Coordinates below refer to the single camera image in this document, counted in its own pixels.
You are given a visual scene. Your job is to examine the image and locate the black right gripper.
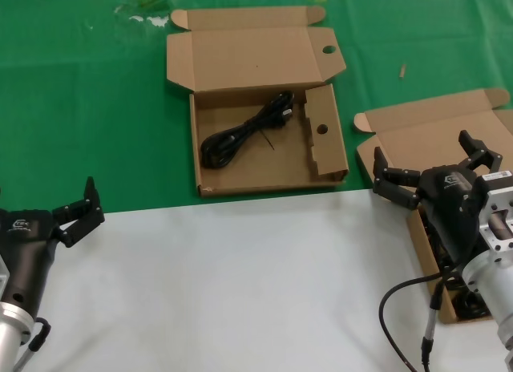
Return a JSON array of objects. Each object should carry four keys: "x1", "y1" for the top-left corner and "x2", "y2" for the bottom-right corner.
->
[{"x1": 372, "y1": 129, "x2": 504, "y2": 265}]

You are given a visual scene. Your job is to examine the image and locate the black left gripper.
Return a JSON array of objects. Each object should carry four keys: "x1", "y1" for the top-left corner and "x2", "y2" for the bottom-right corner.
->
[{"x1": 0, "y1": 176, "x2": 107, "y2": 313}]

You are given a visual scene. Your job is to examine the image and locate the plain brown cardboard box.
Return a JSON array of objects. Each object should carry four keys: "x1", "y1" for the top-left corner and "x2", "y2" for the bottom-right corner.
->
[{"x1": 353, "y1": 87, "x2": 513, "y2": 326}]

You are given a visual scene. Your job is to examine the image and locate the brown cardboard box with holes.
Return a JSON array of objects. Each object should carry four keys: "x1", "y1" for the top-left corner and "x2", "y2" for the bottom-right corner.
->
[{"x1": 165, "y1": 5, "x2": 349, "y2": 199}]

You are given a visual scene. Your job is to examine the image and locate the green table cloth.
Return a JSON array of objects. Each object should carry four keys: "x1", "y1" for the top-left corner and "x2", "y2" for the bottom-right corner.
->
[{"x1": 0, "y1": 0, "x2": 513, "y2": 220}]

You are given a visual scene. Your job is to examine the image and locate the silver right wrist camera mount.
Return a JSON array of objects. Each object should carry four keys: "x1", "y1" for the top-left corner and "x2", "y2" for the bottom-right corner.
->
[{"x1": 477, "y1": 168, "x2": 513, "y2": 254}]

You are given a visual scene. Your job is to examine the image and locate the left arm black connector cable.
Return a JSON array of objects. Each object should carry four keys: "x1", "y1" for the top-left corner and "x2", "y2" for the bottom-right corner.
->
[{"x1": 14, "y1": 316, "x2": 53, "y2": 372}]

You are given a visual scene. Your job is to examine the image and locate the arm black connector cable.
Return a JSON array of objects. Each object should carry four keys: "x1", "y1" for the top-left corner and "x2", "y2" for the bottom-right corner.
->
[
  {"x1": 378, "y1": 263, "x2": 469, "y2": 372},
  {"x1": 14, "y1": 316, "x2": 53, "y2": 372}
]

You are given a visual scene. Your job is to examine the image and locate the right arm black connector cable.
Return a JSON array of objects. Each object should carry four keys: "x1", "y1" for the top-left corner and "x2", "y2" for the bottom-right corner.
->
[{"x1": 378, "y1": 263, "x2": 469, "y2": 372}]

